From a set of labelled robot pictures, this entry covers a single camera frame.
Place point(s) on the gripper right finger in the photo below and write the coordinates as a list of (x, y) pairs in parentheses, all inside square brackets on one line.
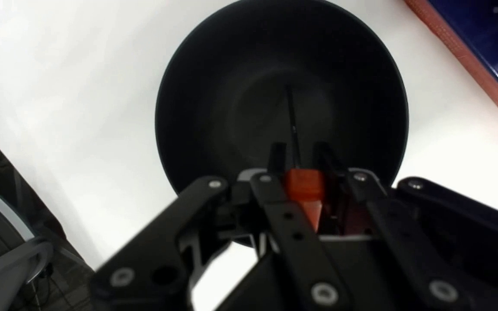
[(404, 242)]

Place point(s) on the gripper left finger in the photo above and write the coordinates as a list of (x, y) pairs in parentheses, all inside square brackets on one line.
[(162, 250)]

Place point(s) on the black bowl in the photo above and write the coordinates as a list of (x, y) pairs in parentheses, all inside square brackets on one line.
[(240, 86)]

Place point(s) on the grey chair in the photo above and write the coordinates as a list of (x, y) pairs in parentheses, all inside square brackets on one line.
[(2, 242)]

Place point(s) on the blue bin with red rim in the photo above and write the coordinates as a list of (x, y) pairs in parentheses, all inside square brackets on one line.
[(486, 39)]

